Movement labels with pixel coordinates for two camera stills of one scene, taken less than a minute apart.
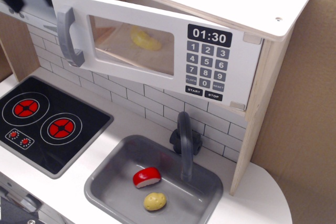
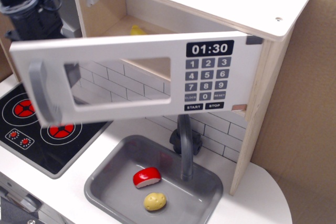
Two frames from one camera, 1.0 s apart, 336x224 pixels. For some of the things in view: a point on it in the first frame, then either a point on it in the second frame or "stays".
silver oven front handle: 46,213 stays
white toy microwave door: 159,49 -> 210,74
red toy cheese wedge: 146,177 stays
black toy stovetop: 47,127 stays
